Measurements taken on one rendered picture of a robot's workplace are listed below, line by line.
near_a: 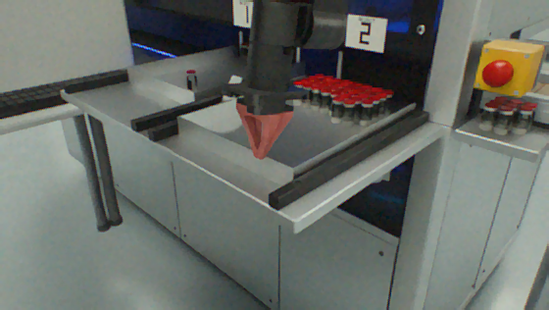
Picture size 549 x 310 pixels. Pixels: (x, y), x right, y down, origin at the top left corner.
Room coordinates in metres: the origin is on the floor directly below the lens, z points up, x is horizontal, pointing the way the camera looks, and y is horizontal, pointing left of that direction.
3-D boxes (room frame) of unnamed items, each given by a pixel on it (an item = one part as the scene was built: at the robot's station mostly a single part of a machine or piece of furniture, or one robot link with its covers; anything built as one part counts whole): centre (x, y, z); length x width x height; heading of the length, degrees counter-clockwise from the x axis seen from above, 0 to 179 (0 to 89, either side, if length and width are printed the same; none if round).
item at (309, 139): (0.68, -0.05, 0.90); 0.34 x 0.26 x 0.04; 136
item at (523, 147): (0.68, -0.42, 0.87); 0.14 x 0.13 x 0.02; 136
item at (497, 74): (0.63, -0.35, 0.99); 0.04 x 0.04 x 0.04; 46
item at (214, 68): (0.99, 0.13, 0.90); 0.34 x 0.26 x 0.04; 136
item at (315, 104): (0.75, -0.11, 0.90); 0.18 x 0.02 x 0.05; 46
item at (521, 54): (0.66, -0.38, 0.99); 0.08 x 0.07 x 0.07; 136
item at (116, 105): (0.82, 0.05, 0.87); 0.70 x 0.48 x 0.02; 46
